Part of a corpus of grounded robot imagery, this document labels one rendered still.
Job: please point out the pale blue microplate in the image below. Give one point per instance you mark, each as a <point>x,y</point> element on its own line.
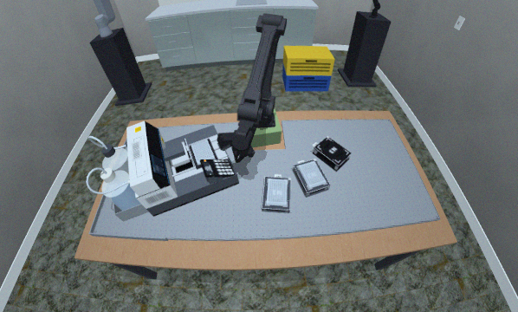
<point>276,187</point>
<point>308,171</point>
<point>201,151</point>

